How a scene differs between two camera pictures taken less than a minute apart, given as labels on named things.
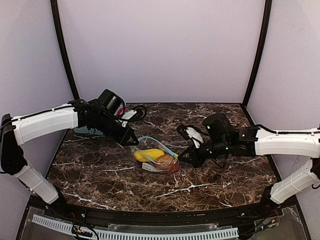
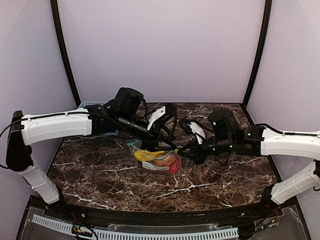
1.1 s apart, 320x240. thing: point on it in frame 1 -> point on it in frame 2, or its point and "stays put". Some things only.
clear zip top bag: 154,157 stays put
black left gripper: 119,131 -> 155,135
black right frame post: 255,73 stays put
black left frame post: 55,13 stays put
